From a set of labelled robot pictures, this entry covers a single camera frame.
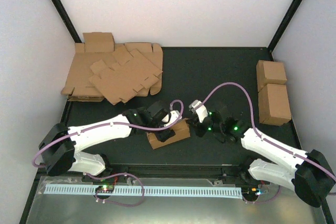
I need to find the stack of flat cardboard blanks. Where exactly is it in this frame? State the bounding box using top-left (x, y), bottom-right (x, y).
top-left (61, 42), bottom-right (163, 105)

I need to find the light blue slotted cable duct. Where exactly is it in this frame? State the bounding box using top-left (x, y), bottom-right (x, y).
top-left (44, 184), bottom-right (243, 199)

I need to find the folded cardboard box front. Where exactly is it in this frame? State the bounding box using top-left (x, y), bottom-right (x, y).
top-left (258, 83), bottom-right (291, 126)

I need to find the metal base plate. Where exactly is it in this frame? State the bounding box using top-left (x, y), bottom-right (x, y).
top-left (22, 179), bottom-right (327, 223)

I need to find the small folded cardboard box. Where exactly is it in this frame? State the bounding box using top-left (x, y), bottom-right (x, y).
top-left (83, 32), bottom-right (115, 53)

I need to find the black corner frame post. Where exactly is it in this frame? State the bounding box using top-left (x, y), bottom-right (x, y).
top-left (51, 0), bottom-right (82, 43)
top-left (267, 0), bottom-right (303, 53)

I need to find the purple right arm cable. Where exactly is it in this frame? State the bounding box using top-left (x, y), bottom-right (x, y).
top-left (193, 82), bottom-right (336, 205)

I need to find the black left corner frame post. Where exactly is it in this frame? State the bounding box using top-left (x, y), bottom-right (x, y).
top-left (51, 0), bottom-right (82, 43)

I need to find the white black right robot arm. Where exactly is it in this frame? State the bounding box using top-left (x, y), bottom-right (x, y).
top-left (189, 103), bottom-right (335, 208)

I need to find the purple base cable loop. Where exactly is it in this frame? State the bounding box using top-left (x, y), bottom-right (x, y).
top-left (91, 173), bottom-right (145, 207)

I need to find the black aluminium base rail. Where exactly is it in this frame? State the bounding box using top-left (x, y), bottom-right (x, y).
top-left (111, 164), bottom-right (247, 183)

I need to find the black right corner frame post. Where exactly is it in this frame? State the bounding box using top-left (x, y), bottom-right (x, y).
top-left (267, 0), bottom-right (303, 53)

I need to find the loose top cardboard blank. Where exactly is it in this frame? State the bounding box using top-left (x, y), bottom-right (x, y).
top-left (89, 46), bottom-right (163, 105)

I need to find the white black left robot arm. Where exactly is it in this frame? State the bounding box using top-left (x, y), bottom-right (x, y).
top-left (37, 101), bottom-right (181, 182)

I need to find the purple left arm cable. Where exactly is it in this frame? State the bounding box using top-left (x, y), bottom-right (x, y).
top-left (31, 99), bottom-right (184, 180)

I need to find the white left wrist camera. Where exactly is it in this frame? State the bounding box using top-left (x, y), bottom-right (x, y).
top-left (162, 110), bottom-right (181, 125)

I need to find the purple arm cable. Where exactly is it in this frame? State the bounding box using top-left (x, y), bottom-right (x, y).
top-left (193, 82), bottom-right (336, 205)
top-left (31, 99), bottom-right (184, 180)

